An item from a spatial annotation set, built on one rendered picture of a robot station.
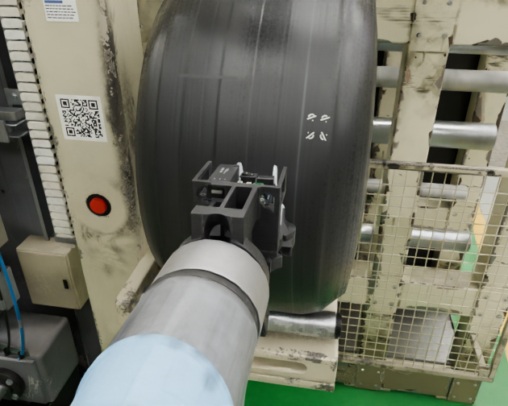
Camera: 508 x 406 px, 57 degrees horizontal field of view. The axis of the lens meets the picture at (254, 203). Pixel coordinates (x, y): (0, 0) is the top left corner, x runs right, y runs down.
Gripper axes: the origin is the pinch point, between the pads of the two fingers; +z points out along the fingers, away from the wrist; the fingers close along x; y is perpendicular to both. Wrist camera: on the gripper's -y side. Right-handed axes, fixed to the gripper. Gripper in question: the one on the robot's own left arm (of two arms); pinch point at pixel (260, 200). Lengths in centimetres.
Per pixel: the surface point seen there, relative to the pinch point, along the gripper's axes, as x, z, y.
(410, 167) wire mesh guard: -26, 64, -15
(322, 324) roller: -8.3, 17.2, -28.4
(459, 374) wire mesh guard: -52, 72, -82
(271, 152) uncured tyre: -0.7, 2.5, 4.9
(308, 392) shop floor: -7, 86, -112
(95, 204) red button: 32.3, 22.1, -12.8
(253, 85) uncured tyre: 1.9, 5.0, 11.6
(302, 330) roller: -5.3, 16.8, -29.9
